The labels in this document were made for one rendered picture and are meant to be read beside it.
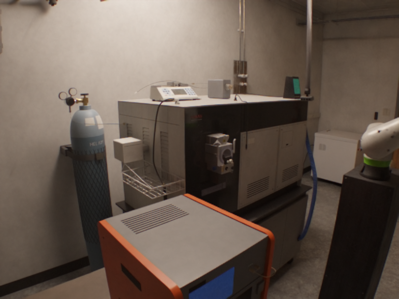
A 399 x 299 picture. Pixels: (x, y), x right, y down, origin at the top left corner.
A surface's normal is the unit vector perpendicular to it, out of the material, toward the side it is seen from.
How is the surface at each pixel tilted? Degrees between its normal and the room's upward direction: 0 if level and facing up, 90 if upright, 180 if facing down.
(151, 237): 0
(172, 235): 0
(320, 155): 90
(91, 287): 0
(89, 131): 83
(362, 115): 90
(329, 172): 90
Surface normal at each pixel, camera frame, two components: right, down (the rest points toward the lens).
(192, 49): 0.66, 0.18
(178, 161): -0.75, 0.16
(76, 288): 0.00, -0.97
